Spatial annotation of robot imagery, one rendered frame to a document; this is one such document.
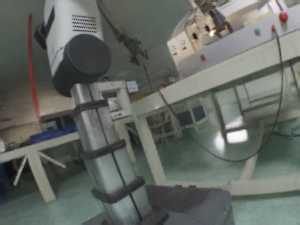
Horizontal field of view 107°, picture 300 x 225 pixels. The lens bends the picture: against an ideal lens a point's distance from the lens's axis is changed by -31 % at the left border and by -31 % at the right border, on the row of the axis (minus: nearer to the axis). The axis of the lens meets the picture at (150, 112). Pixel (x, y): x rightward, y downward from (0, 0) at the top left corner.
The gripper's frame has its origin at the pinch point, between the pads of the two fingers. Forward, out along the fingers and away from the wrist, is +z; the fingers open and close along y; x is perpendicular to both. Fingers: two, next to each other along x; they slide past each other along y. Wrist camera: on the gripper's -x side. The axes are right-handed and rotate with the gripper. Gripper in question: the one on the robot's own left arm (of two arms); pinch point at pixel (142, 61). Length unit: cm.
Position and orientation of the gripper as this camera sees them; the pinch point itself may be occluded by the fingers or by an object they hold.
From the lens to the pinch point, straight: 116.0
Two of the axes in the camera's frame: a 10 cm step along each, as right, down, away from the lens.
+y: -6.8, 2.5, 6.9
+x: -4.2, 6.5, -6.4
